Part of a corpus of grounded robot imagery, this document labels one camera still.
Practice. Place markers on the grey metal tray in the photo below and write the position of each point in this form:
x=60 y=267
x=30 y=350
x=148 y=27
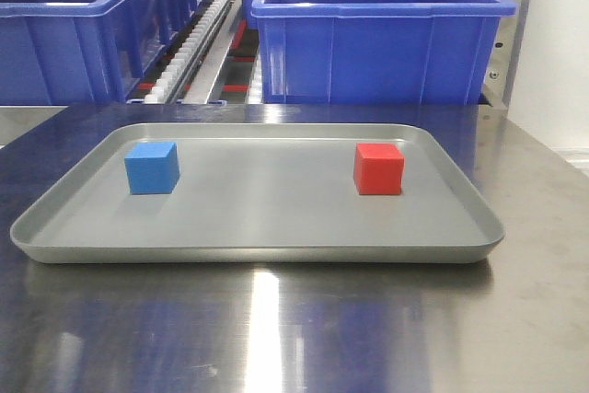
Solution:
x=261 y=192

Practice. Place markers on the blue plastic bin left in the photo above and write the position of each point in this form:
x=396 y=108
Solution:
x=60 y=52

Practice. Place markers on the blue plastic bin right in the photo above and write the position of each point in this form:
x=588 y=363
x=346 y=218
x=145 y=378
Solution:
x=426 y=52

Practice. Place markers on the grey metal shelf upright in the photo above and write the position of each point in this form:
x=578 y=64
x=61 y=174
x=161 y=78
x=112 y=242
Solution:
x=499 y=80

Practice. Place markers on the red cube block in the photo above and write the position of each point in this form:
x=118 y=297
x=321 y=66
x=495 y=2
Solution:
x=378 y=169

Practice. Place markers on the blue plastic bin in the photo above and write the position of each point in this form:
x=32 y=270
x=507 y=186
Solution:
x=60 y=52
x=426 y=52

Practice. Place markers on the white roller conveyor track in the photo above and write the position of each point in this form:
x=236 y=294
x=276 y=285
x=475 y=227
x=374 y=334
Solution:
x=169 y=87

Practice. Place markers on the blue cube block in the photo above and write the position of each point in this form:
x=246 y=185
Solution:
x=152 y=168

